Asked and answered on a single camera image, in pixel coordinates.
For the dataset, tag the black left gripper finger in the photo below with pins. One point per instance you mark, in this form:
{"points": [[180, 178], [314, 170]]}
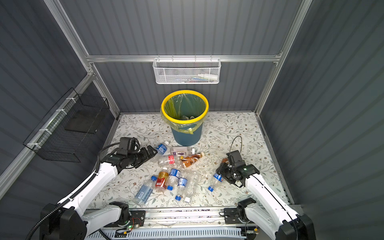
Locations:
{"points": [[140, 161], [148, 152]]}

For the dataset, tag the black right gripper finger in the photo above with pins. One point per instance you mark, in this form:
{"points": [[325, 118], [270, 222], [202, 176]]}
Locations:
{"points": [[231, 181], [222, 170]]}

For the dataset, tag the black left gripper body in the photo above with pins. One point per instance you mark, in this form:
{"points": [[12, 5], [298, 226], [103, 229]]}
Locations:
{"points": [[135, 157]]}

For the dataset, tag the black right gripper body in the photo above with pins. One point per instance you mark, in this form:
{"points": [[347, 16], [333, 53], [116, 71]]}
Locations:
{"points": [[229, 175]]}

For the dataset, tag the pepsi label bottle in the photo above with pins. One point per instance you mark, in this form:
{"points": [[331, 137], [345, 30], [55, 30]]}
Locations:
{"points": [[174, 176], [215, 182], [182, 184]]}

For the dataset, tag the light blue tinted bottle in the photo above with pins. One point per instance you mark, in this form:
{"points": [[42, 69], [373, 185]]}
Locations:
{"points": [[145, 191]]}

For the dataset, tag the orange juice bottle red label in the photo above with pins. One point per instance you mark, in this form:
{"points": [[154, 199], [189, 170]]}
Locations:
{"points": [[161, 182]]}

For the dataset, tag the clear unlabeled bottle white cap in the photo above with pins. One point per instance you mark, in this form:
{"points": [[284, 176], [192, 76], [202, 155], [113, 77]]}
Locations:
{"points": [[193, 180]]}

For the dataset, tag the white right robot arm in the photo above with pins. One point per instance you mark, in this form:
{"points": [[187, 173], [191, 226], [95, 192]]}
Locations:
{"points": [[270, 201]]}

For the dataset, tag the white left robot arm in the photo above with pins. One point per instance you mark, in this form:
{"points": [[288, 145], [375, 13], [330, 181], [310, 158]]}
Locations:
{"points": [[67, 219]]}

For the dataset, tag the teal ribbed waste bin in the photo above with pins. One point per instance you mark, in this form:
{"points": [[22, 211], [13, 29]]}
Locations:
{"points": [[186, 132]]}

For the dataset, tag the yellow bin liner bag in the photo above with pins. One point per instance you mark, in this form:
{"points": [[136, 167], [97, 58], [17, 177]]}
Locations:
{"points": [[184, 117]]}

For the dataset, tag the blue label clear bottle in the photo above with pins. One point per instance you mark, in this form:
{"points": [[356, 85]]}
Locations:
{"points": [[161, 149]]}

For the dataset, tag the red label clear bottle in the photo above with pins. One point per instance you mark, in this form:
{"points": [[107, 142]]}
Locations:
{"points": [[169, 161]]}

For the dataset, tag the white spray bottle in basket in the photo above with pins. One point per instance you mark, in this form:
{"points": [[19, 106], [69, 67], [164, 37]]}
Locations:
{"points": [[209, 77]]}

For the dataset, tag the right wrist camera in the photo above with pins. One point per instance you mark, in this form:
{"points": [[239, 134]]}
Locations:
{"points": [[235, 160]]}

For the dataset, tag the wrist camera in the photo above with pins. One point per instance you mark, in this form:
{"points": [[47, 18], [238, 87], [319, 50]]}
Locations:
{"points": [[235, 160], [128, 146]]}

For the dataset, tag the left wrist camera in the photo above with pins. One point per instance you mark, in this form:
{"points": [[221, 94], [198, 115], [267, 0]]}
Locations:
{"points": [[128, 146]]}

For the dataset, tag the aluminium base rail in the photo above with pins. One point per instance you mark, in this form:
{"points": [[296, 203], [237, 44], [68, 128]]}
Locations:
{"points": [[199, 223]]}

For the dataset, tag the black wire wall basket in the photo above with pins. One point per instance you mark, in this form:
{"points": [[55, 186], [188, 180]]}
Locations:
{"points": [[69, 131]]}

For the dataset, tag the white wire wall basket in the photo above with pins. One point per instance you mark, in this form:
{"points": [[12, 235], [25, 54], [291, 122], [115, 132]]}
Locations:
{"points": [[185, 72]]}

